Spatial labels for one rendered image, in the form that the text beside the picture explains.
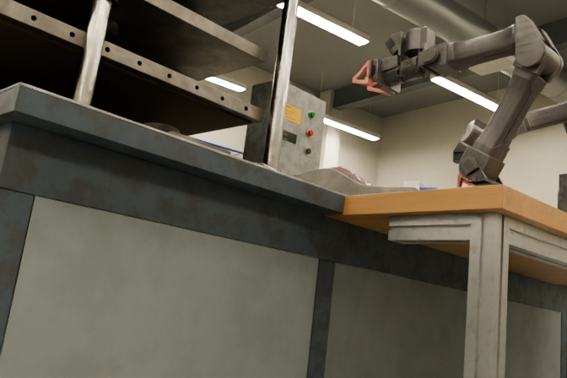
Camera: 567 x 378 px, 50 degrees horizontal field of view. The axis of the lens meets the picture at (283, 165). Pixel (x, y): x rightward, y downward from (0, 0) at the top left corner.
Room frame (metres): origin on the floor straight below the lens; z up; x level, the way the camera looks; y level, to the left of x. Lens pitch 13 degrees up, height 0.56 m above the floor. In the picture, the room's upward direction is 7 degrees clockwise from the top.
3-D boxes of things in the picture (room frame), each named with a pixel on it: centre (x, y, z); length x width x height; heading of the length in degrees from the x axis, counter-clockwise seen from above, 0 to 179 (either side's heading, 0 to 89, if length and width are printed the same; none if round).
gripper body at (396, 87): (1.49, -0.26, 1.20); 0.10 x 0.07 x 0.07; 131
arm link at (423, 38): (1.41, -0.32, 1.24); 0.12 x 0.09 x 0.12; 41
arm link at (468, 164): (1.29, -0.43, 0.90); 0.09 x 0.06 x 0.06; 131
